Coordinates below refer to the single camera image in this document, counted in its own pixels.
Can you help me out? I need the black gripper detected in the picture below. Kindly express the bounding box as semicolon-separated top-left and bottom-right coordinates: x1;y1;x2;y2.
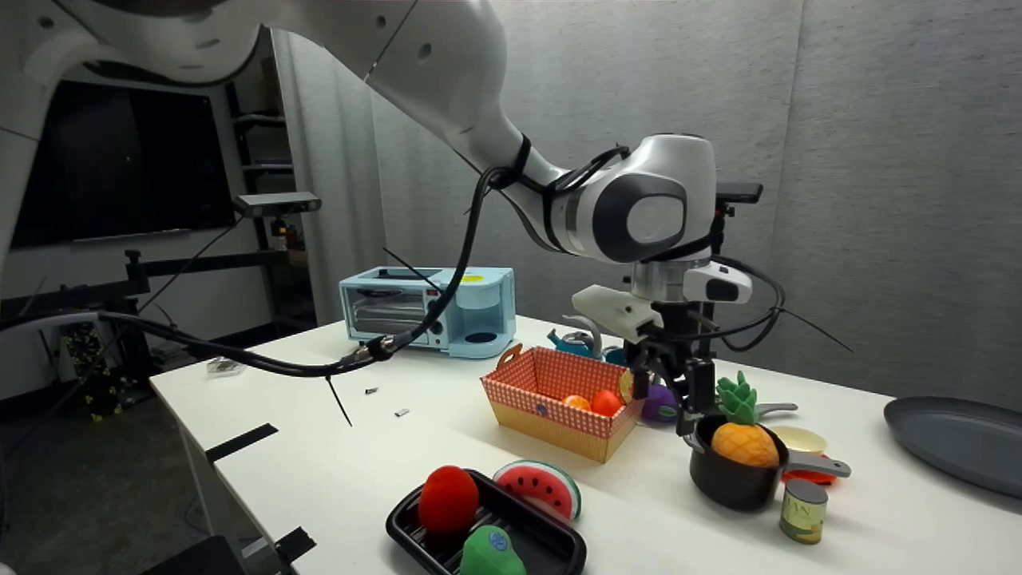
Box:
637;304;715;426

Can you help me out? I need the orange pineapple plush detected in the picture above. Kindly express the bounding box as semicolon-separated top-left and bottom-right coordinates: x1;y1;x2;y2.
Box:
711;374;780;470

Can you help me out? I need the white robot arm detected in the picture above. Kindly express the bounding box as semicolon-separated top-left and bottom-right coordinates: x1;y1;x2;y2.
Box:
0;0;718;345

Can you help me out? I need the purple eggplant plush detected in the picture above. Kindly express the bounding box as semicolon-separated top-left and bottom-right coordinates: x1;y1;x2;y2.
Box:
642;382;680;426

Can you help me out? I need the lemon slice plush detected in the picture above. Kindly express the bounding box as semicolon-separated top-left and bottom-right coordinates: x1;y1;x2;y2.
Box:
620;367;645;402

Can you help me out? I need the red tomato plush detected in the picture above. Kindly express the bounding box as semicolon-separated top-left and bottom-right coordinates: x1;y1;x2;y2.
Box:
590;391;622;419

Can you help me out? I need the orange checkered paper basket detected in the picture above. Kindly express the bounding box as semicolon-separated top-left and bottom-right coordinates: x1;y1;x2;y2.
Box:
483;345;642;464

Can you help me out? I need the orange plush fruit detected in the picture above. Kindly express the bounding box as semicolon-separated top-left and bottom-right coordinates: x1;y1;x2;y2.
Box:
563;394;590;413

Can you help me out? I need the black pot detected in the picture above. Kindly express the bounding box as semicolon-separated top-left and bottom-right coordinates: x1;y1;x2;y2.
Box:
680;413;855;513

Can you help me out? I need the watermelon slice plush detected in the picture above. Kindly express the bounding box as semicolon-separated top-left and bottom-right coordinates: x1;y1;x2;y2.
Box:
495;461;581;523

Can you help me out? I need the red pompom ball plush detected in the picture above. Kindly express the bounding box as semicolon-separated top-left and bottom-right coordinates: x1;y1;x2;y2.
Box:
418;468;478;532

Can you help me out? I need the green avocado plush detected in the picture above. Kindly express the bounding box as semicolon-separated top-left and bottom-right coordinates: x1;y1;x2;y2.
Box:
458;523;527;575

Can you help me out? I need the teal toy kettle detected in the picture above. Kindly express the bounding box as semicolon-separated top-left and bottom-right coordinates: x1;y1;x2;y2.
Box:
545;313;603;359

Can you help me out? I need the small tin can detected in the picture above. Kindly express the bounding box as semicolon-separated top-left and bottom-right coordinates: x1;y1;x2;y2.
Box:
780;478;829;544

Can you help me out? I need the black plastic tray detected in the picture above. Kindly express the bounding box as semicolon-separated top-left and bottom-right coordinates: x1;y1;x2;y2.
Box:
386;470;587;575

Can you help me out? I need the light blue toy toaster oven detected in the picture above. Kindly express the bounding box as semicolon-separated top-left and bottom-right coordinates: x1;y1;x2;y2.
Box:
338;264;515;362

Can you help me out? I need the dark grey plate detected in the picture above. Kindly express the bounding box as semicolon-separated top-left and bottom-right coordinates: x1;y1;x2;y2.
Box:
885;397;1022;499

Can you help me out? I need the black monitor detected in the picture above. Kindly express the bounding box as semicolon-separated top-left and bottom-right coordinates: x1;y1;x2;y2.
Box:
12;84;232;248

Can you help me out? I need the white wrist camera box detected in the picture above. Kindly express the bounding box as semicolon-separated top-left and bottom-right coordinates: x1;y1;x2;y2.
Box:
571;259;753;343

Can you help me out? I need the black camera stand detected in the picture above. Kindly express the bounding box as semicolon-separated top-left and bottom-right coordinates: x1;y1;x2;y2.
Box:
715;181;763;257

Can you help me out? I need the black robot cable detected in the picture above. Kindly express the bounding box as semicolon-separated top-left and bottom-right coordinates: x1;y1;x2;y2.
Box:
0;139;537;429

